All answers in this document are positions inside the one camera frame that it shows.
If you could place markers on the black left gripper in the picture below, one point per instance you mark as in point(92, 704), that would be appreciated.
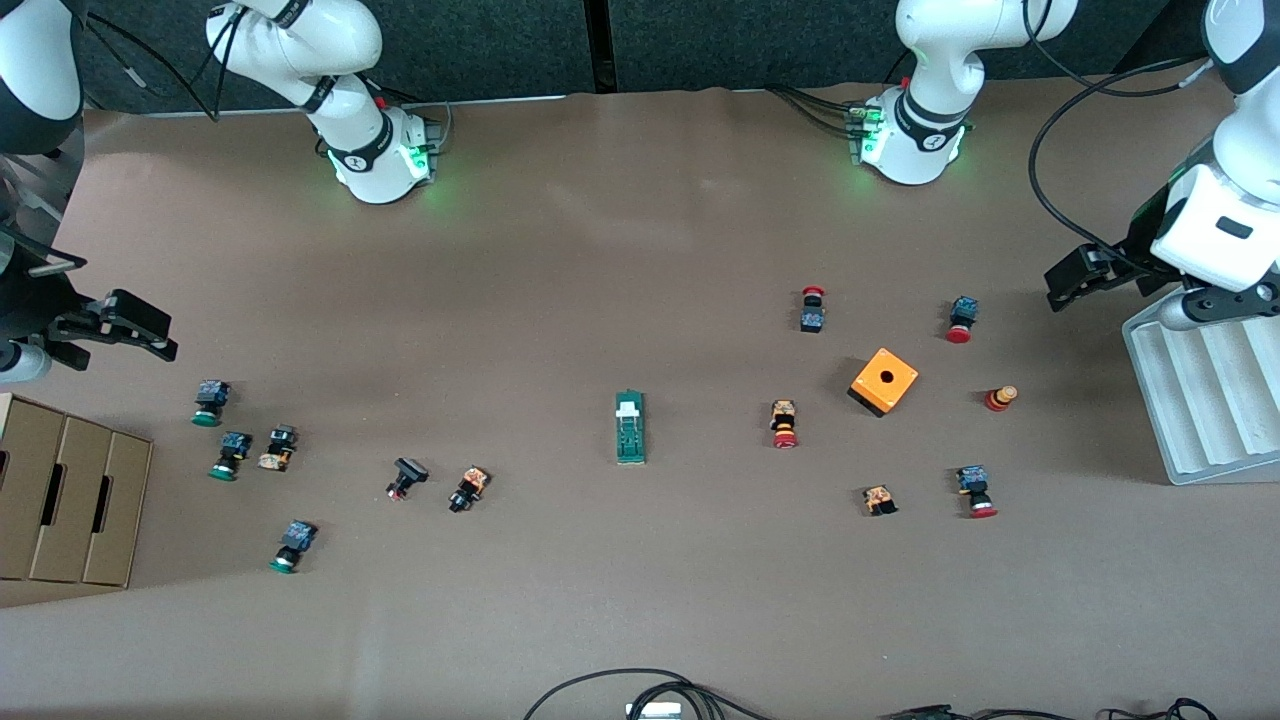
point(1133, 254)

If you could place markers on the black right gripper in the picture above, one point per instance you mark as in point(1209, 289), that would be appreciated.
point(30, 306)

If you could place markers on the orange contact block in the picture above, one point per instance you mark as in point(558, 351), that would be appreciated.
point(879, 498)

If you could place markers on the black pushbutton orange block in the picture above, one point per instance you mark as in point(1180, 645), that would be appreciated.
point(470, 485)
point(278, 445)

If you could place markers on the red mushroom button head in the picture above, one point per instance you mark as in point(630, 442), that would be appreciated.
point(998, 400)

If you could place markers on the black square pushbutton red terminals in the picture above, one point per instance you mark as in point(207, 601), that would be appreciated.
point(408, 470)

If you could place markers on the red mushroom pushbutton orange block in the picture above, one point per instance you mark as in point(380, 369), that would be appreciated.
point(783, 415)

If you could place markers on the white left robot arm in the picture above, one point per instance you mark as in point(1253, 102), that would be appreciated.
point(930, 60)

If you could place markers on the white plug connector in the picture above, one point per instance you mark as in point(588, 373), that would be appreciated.
point(655, 710)

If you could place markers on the brown paper table cover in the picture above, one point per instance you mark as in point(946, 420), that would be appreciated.
point(640, 600)

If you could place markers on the green mushroom pushbutton blue block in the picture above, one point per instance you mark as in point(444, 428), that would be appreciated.
point(211, 395)
point(234, 445)
point(297, 537)

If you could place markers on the small red pushbutton blue block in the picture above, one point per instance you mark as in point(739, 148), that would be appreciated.
point(812, 318)

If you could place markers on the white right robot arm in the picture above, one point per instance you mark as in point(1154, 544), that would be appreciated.
point(350, 40)

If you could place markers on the orange button enclosure box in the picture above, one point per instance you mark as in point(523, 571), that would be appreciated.
point(903, 378)

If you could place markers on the red mushroom pushbutton blue block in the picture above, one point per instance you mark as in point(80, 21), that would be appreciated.
point(963, 310)
point(972, 480)

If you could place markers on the grey metal rack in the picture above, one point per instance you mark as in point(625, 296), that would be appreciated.
point(55, 190)

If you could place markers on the brown cardboard divider box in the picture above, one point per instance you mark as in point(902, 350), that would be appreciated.
point(30, 480)

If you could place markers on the grey ridged tray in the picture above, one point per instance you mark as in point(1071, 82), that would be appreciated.
point(1210, 400)

